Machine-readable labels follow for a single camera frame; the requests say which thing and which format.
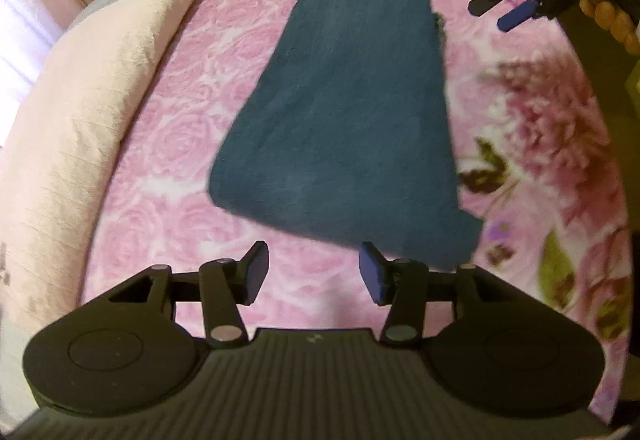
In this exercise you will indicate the pale pink quilt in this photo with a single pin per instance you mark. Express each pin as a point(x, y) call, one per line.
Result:
point(75, 120)

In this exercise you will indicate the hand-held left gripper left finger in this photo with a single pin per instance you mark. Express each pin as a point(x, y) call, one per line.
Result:
point(256, 272)

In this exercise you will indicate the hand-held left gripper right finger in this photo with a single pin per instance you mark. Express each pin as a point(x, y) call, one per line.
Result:
point(374, 272)

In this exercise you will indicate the blue denim jeans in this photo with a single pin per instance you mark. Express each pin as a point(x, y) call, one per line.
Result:
point(350, 120)

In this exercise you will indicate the person's right hand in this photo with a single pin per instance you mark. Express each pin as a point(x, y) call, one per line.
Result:
point(617, 10)

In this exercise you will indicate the pink floral blanket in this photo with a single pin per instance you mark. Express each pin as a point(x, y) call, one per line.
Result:
point(200, 220)

